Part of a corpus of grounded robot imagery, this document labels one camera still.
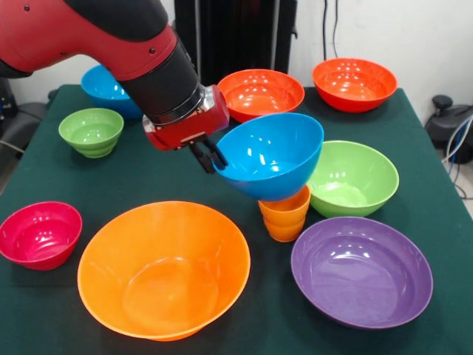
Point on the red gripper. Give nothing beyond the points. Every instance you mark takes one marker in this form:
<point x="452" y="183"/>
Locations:
<point x="184" y="129"/>

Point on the blue plastic bowl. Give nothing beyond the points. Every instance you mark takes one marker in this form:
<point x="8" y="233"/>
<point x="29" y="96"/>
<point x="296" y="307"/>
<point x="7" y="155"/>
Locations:
<point x="99" y="88"/>
<point x="273" y="155"/>

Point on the orange plastic cup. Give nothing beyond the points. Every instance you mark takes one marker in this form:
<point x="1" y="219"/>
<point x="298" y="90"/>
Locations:
<point x="284" y="233"/>
<point x="286" y="211"/>

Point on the large orange plastic bowl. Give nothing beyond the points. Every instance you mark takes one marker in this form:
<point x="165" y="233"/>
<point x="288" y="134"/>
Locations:
<point x="162" y="266"/>

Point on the small green plastic bowl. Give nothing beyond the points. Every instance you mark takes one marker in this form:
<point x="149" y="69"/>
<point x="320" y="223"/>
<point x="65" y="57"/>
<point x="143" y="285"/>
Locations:
<point x="90" y="133"/>

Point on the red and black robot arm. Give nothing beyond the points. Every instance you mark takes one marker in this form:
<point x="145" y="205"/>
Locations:
<point x="111" y="44"/>

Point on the red-orange plastic bowl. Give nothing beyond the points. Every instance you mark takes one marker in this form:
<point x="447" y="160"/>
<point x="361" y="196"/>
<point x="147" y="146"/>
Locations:
<point x="354" y="83"/>
<point x="262" y="92"/>

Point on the large green plastic bowl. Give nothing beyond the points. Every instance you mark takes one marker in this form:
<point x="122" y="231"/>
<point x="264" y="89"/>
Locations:
<point x="354" y="181"/>

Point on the dark green table cloth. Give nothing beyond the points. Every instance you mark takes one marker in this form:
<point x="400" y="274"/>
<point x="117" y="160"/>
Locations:
<point x="55" y="177"/>

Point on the pink plastic bowl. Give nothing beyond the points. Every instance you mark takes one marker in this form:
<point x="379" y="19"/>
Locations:
<point x="40" y="233"/>

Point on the purple plastic bowl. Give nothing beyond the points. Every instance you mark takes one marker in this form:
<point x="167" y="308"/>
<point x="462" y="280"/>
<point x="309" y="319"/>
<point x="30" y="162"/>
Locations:
<point x="362" y="270"/>

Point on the dark grey chair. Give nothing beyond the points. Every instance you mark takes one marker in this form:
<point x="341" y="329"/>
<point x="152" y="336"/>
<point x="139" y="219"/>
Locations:
<point x="26" y="118"/>

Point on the black equipment rack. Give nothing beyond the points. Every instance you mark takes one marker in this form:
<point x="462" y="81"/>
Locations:
<point x="5" y="100"/>

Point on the black office chair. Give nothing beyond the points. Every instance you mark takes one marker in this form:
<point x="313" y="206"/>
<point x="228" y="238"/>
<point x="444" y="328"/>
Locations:
<point x="443" y="125"/>

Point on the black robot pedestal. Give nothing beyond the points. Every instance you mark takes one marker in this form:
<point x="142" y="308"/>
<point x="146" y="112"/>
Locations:
<point x="244" y="37"/>

